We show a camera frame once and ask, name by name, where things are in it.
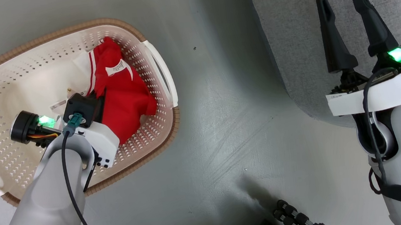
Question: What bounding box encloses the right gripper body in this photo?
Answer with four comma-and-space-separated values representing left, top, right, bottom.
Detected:
320, 34, 401, 118

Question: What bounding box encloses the cream perforated laundry basket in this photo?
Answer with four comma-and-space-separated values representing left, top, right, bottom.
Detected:
0, 11, 188, 208

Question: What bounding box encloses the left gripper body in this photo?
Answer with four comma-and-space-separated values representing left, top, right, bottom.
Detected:
8, 101, 123, 178

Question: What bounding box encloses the red garment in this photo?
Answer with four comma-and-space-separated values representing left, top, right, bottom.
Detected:
72, 32, 162, 149

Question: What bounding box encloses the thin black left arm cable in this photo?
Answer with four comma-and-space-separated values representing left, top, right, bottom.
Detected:
79, 147, 105, 193

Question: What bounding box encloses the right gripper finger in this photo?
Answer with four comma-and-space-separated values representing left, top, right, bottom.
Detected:
350, 0, 400, 60
316, 0, 360, 75

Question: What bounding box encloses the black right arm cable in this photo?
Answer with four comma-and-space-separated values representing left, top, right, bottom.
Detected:
357, 67, 401, 196

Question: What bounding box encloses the grey fabric sofa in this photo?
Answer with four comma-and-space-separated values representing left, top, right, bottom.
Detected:
245, 0, 401, 138

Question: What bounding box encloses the black cable with teal plug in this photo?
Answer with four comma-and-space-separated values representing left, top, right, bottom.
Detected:
57, 112, 102, 225

